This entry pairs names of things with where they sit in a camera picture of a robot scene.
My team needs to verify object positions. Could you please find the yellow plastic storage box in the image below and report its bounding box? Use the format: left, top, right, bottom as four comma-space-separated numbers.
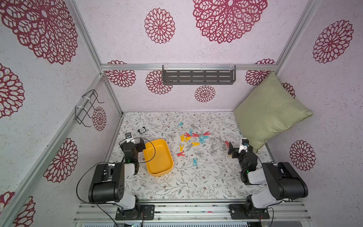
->
143, 139, 174, 177

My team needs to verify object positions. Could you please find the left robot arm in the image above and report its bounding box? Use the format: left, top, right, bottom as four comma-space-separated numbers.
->
88, 138, 146, 212

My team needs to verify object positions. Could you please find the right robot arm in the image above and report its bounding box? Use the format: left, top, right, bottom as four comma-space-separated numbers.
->
228, 138, 308, 215

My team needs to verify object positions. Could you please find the black white plush toy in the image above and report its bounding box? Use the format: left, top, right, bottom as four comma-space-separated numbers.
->
138, 127, 147, 134

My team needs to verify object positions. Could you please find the floral table mat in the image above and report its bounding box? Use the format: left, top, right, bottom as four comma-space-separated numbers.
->
109, 112, 267, 200

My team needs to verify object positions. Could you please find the yellow clothespin pair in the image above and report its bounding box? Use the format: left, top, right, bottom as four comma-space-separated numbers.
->
181, 135, 191, 142

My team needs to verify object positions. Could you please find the green pillow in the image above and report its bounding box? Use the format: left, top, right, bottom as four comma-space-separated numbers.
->
234, 72, 313, 153

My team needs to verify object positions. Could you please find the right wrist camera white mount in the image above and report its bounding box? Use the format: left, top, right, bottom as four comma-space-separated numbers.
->
238, 138, 250, 154

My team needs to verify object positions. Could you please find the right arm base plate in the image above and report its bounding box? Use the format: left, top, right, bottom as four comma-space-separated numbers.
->
229, 204, 270, 220

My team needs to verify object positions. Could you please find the black wire wall rack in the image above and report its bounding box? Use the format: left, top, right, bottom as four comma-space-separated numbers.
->
74, 89, 104, 128

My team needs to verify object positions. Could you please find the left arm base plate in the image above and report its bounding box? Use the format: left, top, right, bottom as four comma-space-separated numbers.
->
115, 205, 155, 221

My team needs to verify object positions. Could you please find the grey wall shelf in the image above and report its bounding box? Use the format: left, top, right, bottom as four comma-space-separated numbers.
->
162, 65, 236, 85

